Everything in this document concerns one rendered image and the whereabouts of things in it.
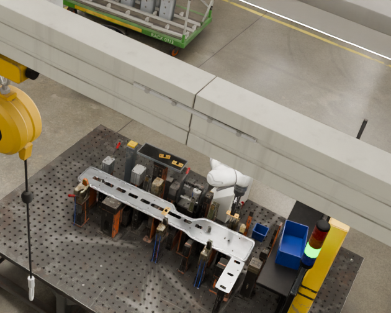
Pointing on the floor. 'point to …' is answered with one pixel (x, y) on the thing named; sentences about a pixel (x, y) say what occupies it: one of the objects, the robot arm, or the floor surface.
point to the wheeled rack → (149, 20)
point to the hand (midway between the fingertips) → (233, 210)
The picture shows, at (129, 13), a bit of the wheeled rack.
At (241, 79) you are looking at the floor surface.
